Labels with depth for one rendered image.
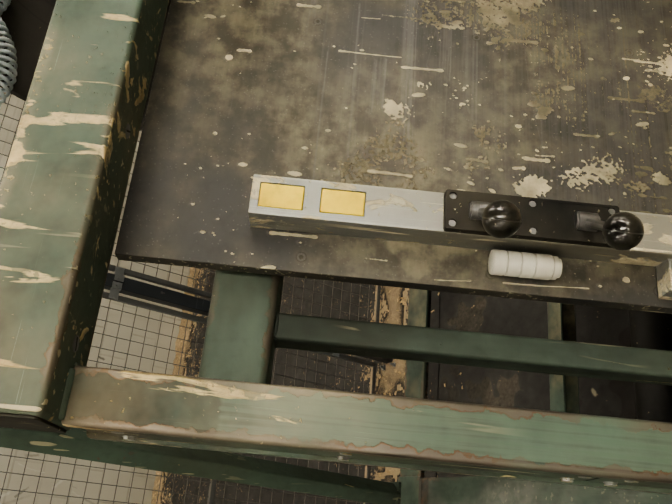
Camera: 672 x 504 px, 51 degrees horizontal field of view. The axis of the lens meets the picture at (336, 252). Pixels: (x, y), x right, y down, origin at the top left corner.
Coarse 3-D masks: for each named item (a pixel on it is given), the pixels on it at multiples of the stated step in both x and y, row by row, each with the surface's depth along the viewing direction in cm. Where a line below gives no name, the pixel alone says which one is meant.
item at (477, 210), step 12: (480, 204) 78; (492, 204) 68; (504, 204) 68; (480, 216) 78; (492, 216) 67; (504, 216) 67; (516, 216) 67; (492, 228) 68; (504, 228) 67; (516, 228) 68
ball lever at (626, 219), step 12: (576, 216) 79; (588, 216) 78; (612, 216) 69; (624, 216) 68; (636, 216) 68; (588, 228) 79; (600, 228) 74; (612, 228) 68; (624, 228) 67; (636, 228) 67; (612, 240) 68; (624, 240) 67; (636, 240) 68
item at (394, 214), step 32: (256, 192) 80; (320, 192) 80; (384, 192) 81; (416, 192) 81; (256, 224) 82; (288, 224) 81; (320, 224) 80; (352, 224) 79; (384, 224) 79; (416, 224) 79; (576, 256) 82; (608, 256) 81; (640, 256) 81
